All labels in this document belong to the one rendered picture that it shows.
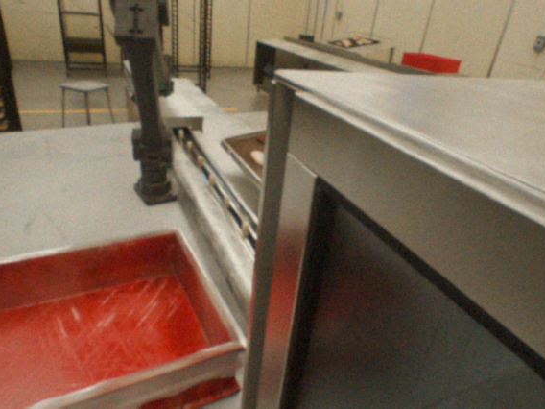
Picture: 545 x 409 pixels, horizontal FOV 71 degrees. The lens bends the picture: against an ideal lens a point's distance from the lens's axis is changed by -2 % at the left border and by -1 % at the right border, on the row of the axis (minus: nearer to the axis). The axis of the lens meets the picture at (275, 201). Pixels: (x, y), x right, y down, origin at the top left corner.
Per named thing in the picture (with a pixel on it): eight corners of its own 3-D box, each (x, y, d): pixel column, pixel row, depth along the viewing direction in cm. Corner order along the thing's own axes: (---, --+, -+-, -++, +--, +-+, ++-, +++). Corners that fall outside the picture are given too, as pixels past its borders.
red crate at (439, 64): (399, 63, 428) (402, 51, 422) (422, 64, 444) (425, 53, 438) (436, 72, 389) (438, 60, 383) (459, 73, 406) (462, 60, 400)
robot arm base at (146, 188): (132, 188, 110) (147, 206, 102) (130, 162, 107) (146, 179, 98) (162, 183, 115) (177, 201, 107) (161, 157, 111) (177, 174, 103)
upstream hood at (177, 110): (124, 73, 243) (123, 59, 239) (153, 73, 250) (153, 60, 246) (155, 136, 143) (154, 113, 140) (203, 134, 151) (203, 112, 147)
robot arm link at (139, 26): (101, 20, 67) (160, 26, 69) (111, -24, 74) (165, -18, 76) (135, 167, 105) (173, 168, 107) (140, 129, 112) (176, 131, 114)
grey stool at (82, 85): (91, 138, 371) (85, 90, 350) (61, 132, 380) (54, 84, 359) (116, 129, 402) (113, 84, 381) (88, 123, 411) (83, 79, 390)
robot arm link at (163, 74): (107, 5, 73) (166, 11, 74) (109, -22, 73) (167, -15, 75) (141, 97, 114) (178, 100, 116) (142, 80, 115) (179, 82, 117)
